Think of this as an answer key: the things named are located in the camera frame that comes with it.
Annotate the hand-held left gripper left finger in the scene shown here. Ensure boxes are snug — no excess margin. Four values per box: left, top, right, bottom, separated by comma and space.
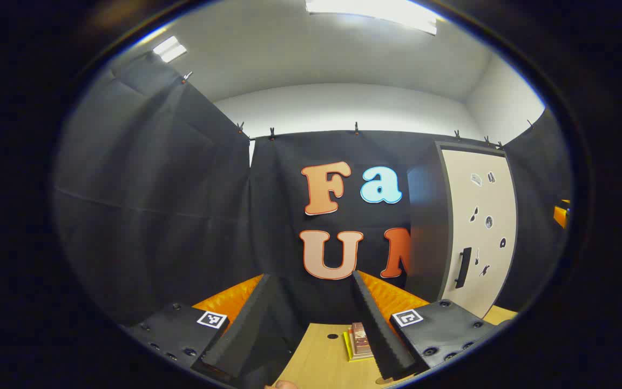
119, 274, 286, 385

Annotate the ceiling light panel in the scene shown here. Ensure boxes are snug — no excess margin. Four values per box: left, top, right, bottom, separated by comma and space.
305, 0, 438, 36
152, 36, 187, 63

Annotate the row of black cloth clips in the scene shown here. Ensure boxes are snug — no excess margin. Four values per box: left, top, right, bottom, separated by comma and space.
181, 70, 533, 151

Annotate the black backdrop cloth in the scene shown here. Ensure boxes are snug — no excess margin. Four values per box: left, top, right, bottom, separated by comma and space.
55, 54, 573, 336

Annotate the beige cabinet door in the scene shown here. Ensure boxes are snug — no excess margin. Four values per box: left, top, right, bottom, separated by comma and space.
441, 149, 518, 319

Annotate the black door handle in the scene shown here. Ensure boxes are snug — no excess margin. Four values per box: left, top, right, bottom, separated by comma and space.
454, 247, 472, 290

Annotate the dark grey cabinet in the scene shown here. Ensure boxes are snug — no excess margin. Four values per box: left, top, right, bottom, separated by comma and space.
406, 140, 519, 320

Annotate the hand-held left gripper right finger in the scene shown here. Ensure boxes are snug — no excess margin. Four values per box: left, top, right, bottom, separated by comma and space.
350, 270, 514, 381

